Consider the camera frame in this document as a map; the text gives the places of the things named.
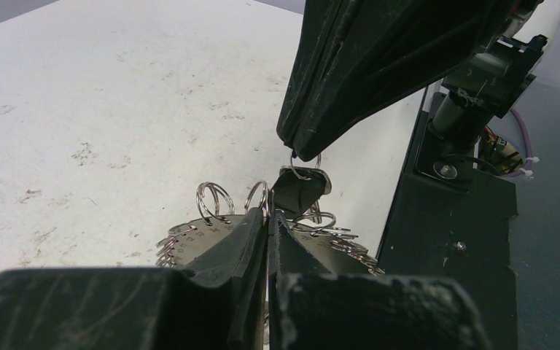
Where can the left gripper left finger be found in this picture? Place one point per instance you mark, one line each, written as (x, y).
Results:
(214, 302)

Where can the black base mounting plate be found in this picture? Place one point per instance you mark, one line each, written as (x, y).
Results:
(456, 229)

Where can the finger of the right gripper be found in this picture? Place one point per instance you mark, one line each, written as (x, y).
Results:
(356, 58)

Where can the metal disc with keyrings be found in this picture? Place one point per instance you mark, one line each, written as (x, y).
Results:
(334, 247)

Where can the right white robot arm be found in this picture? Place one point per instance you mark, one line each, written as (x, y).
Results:
(356, 58)

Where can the key with black head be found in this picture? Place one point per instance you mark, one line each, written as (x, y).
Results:
(297, 190)

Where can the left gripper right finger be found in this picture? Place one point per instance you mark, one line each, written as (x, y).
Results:
(314, 308)

